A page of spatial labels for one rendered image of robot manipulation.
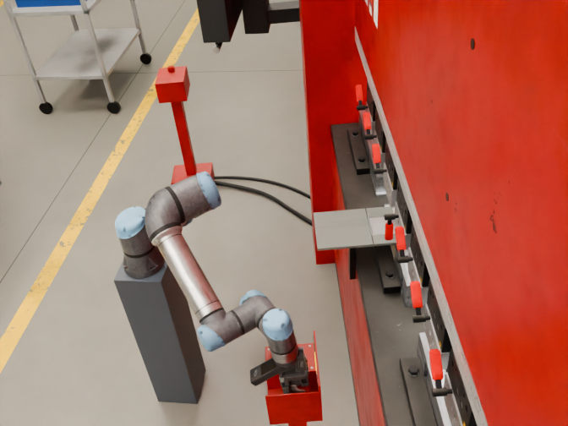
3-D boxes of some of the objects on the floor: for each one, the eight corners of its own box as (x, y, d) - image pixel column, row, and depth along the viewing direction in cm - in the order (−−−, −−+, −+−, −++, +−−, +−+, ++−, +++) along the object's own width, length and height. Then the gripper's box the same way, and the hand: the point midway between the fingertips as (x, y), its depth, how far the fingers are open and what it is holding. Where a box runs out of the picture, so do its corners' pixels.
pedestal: (177, 180, 395) (150, 63, 342) (215, 177, 394) (193, 60, 341) (174, 199, 379) (144, 79, 326) (213, 195, 379) (190, 76, 326)
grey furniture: (83, 63, 547) (49, -44, 487) (152, 62, 538) (127, -47, 478) (41, 114, 479) (-4, -4, 419) (120, 113, 470) (86, -8, 410)
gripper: (304, 364, 162) (314, 407, 175) (302, 338, 169) (312, 381, 182) (273, 368, 162) (285, 412, 176) (272, 342, 169) (284, 385, 183)
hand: (288, 395), depth 178 cm, fingers closed
